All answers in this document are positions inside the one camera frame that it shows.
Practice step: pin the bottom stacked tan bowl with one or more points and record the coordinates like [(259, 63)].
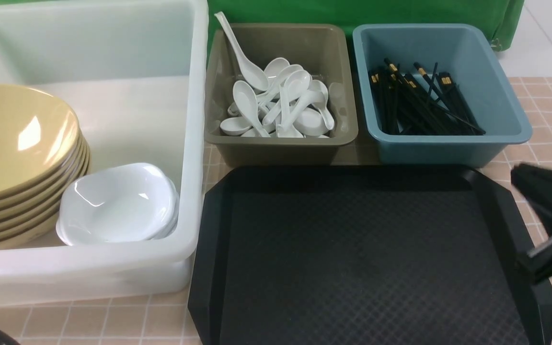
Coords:
[(70, 205)]

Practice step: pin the slanted black chopstick in bin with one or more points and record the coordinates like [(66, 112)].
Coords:
[(433, 89)]

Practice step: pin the white spoon right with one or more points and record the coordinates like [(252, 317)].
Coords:
[(322, 106)]

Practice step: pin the white spoon centre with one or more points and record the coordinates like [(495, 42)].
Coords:
[(293, 87)]

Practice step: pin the upright white spoon in bin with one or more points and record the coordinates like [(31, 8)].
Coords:
[(250, 72)]

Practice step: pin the white square dish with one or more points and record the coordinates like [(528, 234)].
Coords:
[(116, 178), (171, 226), (137, 213)]

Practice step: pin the white spoon low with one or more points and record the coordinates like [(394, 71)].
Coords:
[(310, 123), (235, 126)]

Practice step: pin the large white plastic tub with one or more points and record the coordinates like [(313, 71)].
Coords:
[(134, 73)]

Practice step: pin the olive plastic spoon bin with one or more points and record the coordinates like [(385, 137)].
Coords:
[(319, 48)]

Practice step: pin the green cloth backdrop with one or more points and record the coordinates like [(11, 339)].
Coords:
[(497, 19)]

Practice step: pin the black plastic serving tray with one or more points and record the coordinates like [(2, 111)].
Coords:
[(364, 255)]

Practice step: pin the white spoon low right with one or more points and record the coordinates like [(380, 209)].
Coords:
[(310, 123)]

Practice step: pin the tan noodle bowl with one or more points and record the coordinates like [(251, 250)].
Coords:
[(37, 131)]

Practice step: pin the white ceramic soup spoon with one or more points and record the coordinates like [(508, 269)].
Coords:
[(307, 98)]

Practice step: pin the white spoon low left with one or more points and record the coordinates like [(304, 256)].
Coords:
[(235, 126)]

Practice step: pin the white spoon front left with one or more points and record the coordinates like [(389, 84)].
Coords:
[(247, 104)]

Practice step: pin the blue plastic chopstick bin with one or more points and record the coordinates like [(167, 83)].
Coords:
[(460, 50)]

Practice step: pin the black chopstick gold tip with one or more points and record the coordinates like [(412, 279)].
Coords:
[(417, 112), (442, 96)]

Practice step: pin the white square dish in tub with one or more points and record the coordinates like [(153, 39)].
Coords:
[(171, 226)]

